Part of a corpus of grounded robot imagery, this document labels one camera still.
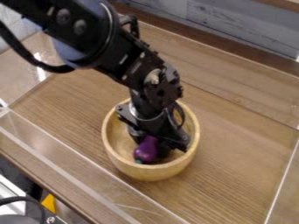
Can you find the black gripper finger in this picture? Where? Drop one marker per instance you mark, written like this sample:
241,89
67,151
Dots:
137,134
165,151

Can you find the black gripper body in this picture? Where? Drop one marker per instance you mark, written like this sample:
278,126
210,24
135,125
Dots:
166,126

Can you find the purple toy eggplant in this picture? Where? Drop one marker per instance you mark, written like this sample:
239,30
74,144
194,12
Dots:
146,152

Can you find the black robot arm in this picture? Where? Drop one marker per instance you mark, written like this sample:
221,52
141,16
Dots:
97,39

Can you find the brown wooden bowl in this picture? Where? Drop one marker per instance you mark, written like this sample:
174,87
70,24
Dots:
121,146

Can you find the yellow black device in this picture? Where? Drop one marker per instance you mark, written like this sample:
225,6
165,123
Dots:
42,211

